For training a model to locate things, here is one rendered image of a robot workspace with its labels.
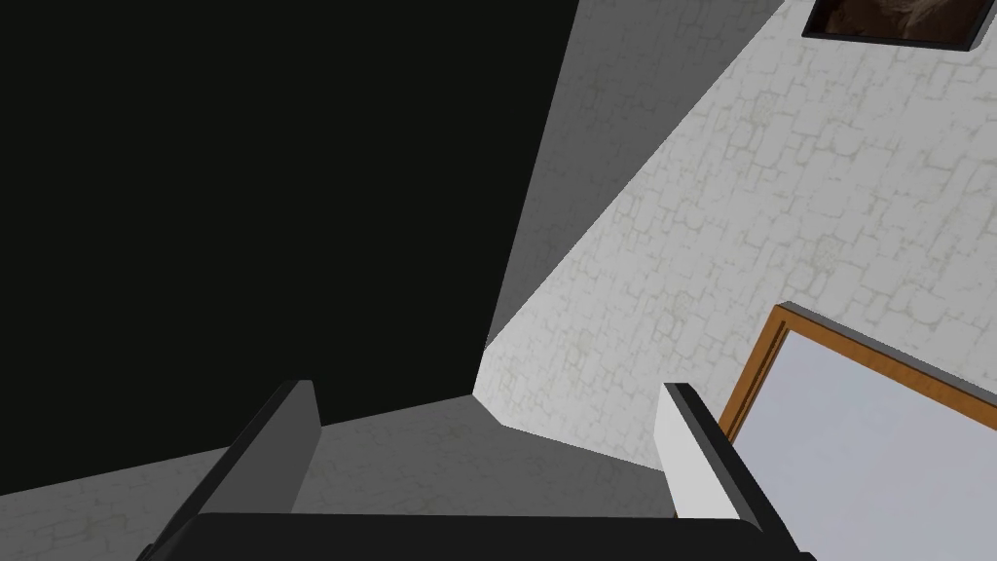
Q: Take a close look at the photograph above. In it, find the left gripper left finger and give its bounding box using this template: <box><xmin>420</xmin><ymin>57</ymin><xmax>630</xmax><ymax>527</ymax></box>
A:
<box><xmin>180</xmin><ymin>379</ymin><xmax>322</xmax><ymax>521</ymax></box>

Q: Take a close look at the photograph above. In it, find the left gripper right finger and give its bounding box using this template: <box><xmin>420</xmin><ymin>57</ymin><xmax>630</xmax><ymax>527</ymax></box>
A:
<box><xmin>653</xmin><ymin>381</ymin><xmax>766</xmax><ymax>530</ymax></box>

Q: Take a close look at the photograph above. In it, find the wood-framed window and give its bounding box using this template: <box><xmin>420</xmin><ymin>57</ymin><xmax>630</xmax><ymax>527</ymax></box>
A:
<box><xmin>717</xmin><ymin>302</ymin><xmax>997</xmax><ymax>561</ymax></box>

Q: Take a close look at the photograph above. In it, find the dark framed wall picture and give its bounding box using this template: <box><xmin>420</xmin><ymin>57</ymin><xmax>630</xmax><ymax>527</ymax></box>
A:
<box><xmin>800</xmin><ymin>0</ymin><xmax>997</xmax><ymax>53</ymax></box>

